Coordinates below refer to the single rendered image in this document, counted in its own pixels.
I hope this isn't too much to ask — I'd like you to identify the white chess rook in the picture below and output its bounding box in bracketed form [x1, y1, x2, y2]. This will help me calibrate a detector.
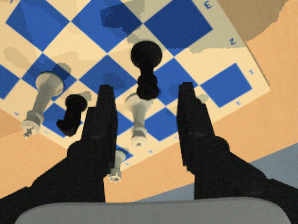
[108, 150, 126, 183]

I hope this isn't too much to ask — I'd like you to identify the blue and cream chessboard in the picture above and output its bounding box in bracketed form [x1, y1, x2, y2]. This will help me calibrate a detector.
[0, 0, 271, 171]

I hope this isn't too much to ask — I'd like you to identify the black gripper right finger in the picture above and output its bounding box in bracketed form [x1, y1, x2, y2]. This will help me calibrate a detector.
[176, 82, 298, 224]

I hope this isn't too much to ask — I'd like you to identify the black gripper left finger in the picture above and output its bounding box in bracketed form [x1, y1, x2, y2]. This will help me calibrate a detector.
[0, 84, 118, 224]

